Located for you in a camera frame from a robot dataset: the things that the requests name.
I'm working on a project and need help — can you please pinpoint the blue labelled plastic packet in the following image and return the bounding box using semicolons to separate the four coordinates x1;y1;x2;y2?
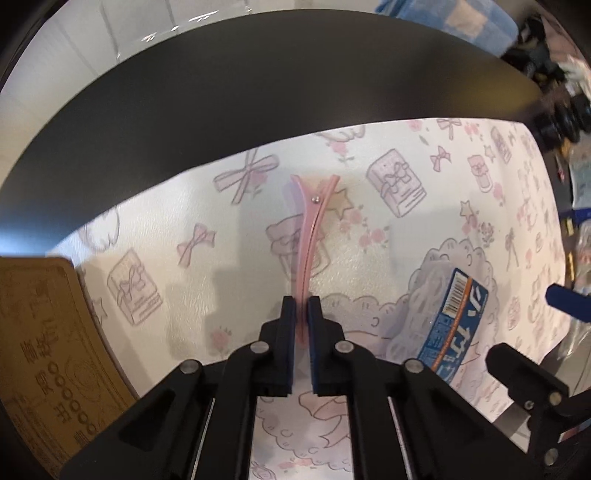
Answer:
385;262;492;386

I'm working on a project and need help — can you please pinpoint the blue checked folded towel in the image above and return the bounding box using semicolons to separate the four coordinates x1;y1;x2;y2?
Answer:
376;0;519;57

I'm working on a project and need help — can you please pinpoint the pink patterned table mat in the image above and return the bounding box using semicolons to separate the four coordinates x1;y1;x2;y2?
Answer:
45;118;574;480

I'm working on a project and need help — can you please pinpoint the open cardboard box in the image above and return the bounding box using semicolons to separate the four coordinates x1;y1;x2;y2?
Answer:
1;257;135;477

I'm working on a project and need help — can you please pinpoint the pink hair clip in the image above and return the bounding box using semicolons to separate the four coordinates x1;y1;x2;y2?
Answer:
293;175;341;346

